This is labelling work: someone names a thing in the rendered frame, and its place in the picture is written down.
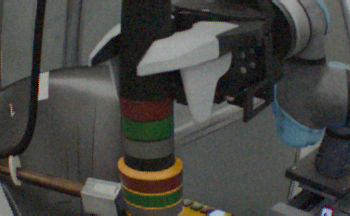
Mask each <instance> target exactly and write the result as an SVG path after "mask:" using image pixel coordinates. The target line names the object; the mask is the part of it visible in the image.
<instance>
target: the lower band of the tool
mask: <svg viewBox="0 0 350 216"><path fill-rule="evenodd" d="M175 158H176V163H175V165H174V166H172V167H170V168H169V169H167V170H165V171H157V172H141V171H138V170H134V169H132V168H129V167H127V166H126V165H125V163H124V159H123V158H120V159H119V163H118V168H119V170H120V171H121V172H122V173H124V174H125V175H127V176H130V177H132V178H135V179H139V180H162V179H166V178H169V177H173V176H175V175H176V174H178V173H179V172H180V171H181V170H182V168H183V163H182V161H181V159H180V158H177V157H175ZM132 205H134V204H132ZM134 206H136V207H139V208H144V209H162V208H166V207H167V208H169V207H171V206H172V205H169V206H166V207H158V208H148V207H142V206H138V205H134Z"/></svg>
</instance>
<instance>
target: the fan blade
mask: <svg viewBox="0 0 350 216"><path fill-rule="evenodd" d="M47 72H49V77H48V98H45V99H41V100H38V108H37V117H36V124H35V131H34V135H33V138H32V140H31V143H30V145H29V146H28V147H27V149H26V150H25V151H24V152H22V154H20V155H18V158H19V161H20V164H21V167H22V168H25V169H28V170H33V171H35V172H40V173H42V174H48V175H50V176H56V177H58V178H64V179H66V180H72V181H75V182H80V183H84V184H85V183H86V181H87V179H88V178H95V179H96V180H105V181H107V182H117V183H119V184H120V179H119V171H118V163H119V159H120V158H123V156H124V152H123V143H122V136H121V125H120V107H119V101H118V100H117V98H116V96H115V92H114V88H113V87H114V86H113V82H112V79H111V73H110V70H109V65H106V66H103V65H95V66H94V67H89V65H86V66H75V67H65V68H58V69H53V70H50V71H45V72H40V74H42V73H47ZM30 83H31V76H29V77H26V78H23V79H20V80H18V81H16V82H14V83H12V84H10V85H7V86H5V87H4V88H3V89H0V149H2V148H4V149H5V148H10V147H13V146H15V145H17V144H18V143H19V141H20V140H22V137H23V135H24V133H25V130H26V127H27V122H28V115H29V102H30ZM16 97H17V103H18V113H19V119H18V120H15V121H13V122H10V123H9V124H8V118H7V111H6V104H5V102H8V101H9V100H11V99H15V98H16ZM0 184H1V187H2V189H3V192H4V194H5V196H6V199H7V202H8V204H9V206H10V208H11V210H12V212H13V215H14V216H91V214H89V213H86V212H85V210H84V205H83V202H82V198H78V197H76V196H70V195H67V194H63V193H59V192H56V191H52V190H49V189H45V188H42V187H38V186H35V185H31V184H28V183H25V182H22V183H21V185H20V186H19V185H16V184H15V183H14V181H13V180H12V178H8V177H6V176H2V175H0Z"/></svg>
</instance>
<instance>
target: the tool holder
mask: <svg viewBox="0 0 350 216"><path fill-rule="evenodd" d="M97 183H100V184H107V185H111V186H118V189H119V190H121V184H119V183H117V182H107V181H105V180H96V179H95V178H88V179H87V181H86V183H85V186H84V187H83V189H82V190H81V192H80V194H81V197H82V202H83V205H84V210H85V212H86V213H89V214H91V216H130V215H129V214H128V213H126V211H125V206H124V204H123V199H122V198H123V196H121V200H122V202H121V201H120V200H119V199H120V198H119V199H118V200H119V201H120V202H121V203H122V205H121V204H119V203H120V202H118V200H117V197H120V196H118V195H117V194H116V193H115V194H114V195H111V194H109V193H101V192H98V191H95V189H94V187H95V186H94V185H97ZM118 204H119V205H118ZM120 205H121V207H119V206H120Z"/></svg>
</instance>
